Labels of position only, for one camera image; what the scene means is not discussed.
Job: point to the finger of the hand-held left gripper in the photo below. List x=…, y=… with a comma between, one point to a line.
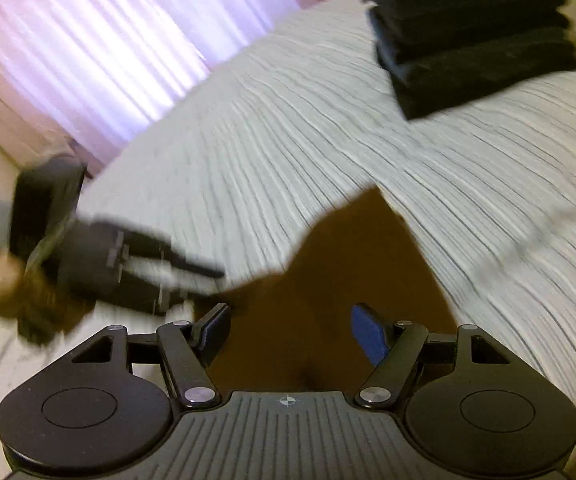
x=178, y=259
x=165, y=296

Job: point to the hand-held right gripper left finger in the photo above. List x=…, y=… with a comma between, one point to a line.
x=214, y=331

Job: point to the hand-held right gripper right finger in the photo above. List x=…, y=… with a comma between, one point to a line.
x=371, y=334

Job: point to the brown cloth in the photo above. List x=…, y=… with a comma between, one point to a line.
x=338, y=285

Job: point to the stack of dark folded clothes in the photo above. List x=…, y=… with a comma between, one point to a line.
x=473, y=35

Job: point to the white striped bedspread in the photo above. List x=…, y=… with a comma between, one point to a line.
x=278, y=125

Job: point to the pale pink curtain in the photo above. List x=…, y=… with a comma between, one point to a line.
x=103, y=45

